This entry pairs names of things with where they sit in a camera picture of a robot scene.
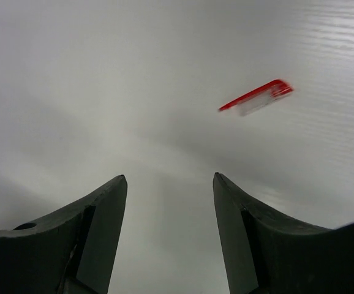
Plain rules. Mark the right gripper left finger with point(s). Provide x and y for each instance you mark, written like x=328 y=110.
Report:
x=71 y=250

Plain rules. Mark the red clip pen cap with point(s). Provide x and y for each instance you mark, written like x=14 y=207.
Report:
x=258 y=98

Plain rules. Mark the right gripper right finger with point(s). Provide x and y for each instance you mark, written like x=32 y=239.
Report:
x=267 y=251

